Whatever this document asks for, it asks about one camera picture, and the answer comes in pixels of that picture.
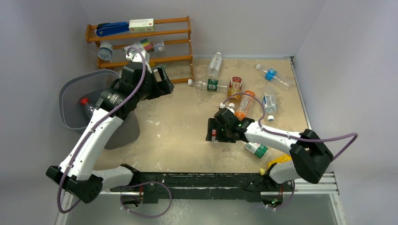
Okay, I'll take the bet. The bottle red blue label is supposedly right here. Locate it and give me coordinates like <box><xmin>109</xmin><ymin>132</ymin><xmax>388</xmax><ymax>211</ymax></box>
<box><xmin>80</xmin><ymin>97</ymin><xmax>97</xmax><ymax>119</ymax></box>

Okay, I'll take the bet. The bottle red label red cap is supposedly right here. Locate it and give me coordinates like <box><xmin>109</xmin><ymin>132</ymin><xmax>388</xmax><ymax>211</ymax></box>
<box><xmin>211</xmin><ymin>129</ymin><xmax>218</xmax><ymax>143</ymax></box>

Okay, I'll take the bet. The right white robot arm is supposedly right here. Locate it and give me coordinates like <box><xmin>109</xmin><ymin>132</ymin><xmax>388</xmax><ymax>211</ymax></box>
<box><xmin>206</xmin><ymin>108</ymin><xmax>333</xmax><ymax>191</ymax></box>

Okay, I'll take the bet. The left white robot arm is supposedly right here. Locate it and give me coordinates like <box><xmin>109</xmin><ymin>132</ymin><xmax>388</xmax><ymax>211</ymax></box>
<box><xmin>46</xmin><ymin>62</ymin><xmax>174</xmax><ymax>203</ymax></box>

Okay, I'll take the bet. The grey mesh waste bin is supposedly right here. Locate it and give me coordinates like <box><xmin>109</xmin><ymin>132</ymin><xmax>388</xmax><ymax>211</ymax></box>
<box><xmin>59</xmin><ymin>69</ymin><xmax>140</xmax><ymax>150</ymax></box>

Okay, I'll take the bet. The orange drink bottle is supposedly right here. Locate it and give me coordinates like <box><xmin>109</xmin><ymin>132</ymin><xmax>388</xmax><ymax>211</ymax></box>
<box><xmin>235</xmin><ymin>90</ymin><xmax>255</xmax><ymax>120</ymax></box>

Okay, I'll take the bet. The pack of coloured markers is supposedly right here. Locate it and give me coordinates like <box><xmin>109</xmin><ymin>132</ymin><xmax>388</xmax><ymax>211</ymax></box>
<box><xmin>123</xmin><ymin>38</ymin><xmax>154</xmax><ymax>56</ymax></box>

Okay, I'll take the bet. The bottle green cap green label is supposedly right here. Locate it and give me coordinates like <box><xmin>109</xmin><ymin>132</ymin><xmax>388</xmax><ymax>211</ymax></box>
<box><xmin>244</xmin><ymin>142</ymin><xmax>269</xmax><ymax>158</ymax></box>

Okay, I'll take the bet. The clear bottle green label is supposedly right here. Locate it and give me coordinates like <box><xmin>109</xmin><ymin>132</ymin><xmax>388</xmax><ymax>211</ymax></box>
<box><xmin>187</xmin><ymin>78</ymin><xmax>230</xmax><ymax>93</ymax></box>

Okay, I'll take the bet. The amber tea bottle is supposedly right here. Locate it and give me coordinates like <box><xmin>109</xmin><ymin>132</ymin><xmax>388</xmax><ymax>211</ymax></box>
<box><xmin>227</xmin><ymin>76</ymin><xmax>243</xmax><ymax>97</ymax></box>

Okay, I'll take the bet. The crushed bottle blue white label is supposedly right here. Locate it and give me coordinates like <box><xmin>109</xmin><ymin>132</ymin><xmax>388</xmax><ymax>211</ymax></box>
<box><xmin>262</xmin><ymin>91</ymin><xmax>277</xmax><ymax>121</ymax></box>

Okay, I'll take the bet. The white and red box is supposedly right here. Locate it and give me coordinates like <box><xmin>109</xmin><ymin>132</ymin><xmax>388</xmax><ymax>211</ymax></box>
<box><xmin>128</xmin><ymin>18</ymin><xmax>155</xmax><ymax>33</ymax></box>

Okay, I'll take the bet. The blue stapler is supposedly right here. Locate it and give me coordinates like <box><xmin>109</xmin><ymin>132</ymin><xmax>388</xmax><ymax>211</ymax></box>
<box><xmin>96</xmin><ymin>22</ymin><xmax>129</xmax><ymax>37</ymax></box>

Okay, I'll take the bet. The clear bottle white cap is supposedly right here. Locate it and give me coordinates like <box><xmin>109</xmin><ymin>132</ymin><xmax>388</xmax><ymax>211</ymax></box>
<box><xmin>207</xmin><ymin>52</ymin><xmax>222</xmax><ymax>79</ymax></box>

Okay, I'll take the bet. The wooden slatted shelf rack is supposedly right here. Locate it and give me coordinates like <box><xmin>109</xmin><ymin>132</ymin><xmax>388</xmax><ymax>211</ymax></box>
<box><xmin>85</xmin><ymin>16</ymin><xmax>195</xmax><ymax>90</ymax></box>

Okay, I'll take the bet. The yellow bottle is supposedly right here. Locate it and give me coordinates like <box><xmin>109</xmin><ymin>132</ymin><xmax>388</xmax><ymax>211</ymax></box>
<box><xmin>259</xmin><ymin>155</ymin><xmax>291</xmax><ymax>175</ymax></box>

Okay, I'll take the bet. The clear bottle blue label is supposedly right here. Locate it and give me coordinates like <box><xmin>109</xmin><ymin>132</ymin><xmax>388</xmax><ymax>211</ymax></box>
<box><xmin>256</xmin><ymin>64</ymin><xmax>291</xmax><ymax>90</ymax></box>

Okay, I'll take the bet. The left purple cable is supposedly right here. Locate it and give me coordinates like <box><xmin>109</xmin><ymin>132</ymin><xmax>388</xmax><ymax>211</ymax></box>
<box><xmin>56</xmin><ymin>45</ymin><xmax>147</xmax><ymax>214</ymax></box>

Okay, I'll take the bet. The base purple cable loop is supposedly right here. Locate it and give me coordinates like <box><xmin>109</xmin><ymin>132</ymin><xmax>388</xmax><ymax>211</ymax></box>
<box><xmin>119</xmin><ymin>181</ymin><xmax>173</xmax><ymax>218</ymax></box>

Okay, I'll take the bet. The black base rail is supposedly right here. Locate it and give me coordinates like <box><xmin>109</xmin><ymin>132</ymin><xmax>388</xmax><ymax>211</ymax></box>
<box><xmin>110</xmin><ymin>169</ymin><xmax>293</xmax><ymax>205</ymax></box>

